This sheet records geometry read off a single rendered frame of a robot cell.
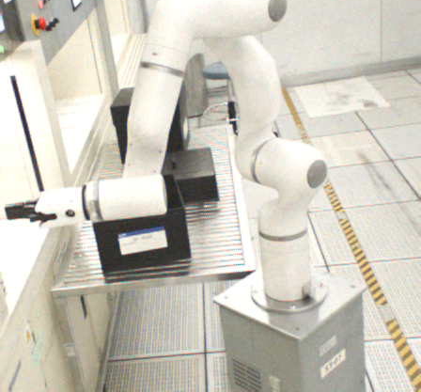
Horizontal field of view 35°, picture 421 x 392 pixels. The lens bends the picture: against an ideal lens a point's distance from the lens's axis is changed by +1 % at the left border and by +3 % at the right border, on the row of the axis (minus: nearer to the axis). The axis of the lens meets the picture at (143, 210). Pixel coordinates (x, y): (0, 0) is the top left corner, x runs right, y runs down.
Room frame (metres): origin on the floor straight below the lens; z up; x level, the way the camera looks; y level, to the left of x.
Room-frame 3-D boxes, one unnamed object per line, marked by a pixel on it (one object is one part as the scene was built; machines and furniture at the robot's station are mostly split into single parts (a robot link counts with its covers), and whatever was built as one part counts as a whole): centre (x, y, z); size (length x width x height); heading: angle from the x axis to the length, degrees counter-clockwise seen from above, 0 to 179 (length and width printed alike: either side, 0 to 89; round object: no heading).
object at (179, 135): (2.73, -0.10, 0.89); 0.29 x 0.29 x 0.25; 77
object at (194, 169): (2.25, -0.14, 0.83); 0.29 x 0.29 x 0.13; 84
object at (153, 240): (1.86, 0.02, 0.85); 0.28 x 0.28 x 0.17; 0
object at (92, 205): (1.25, 0.10, 1.20); 0.09 x 0.03 x 0.08; 172
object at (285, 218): (1.43, -0.35, 1.07); 0.19 x 0.12 x 0.24; 32
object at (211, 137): (2.29, -0.08, 0.38); 1.30 x 0.60 x 0.76; 172
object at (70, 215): (1.26, 0.16, 1.20); 0.11 x 0.10 x 0.07; 82
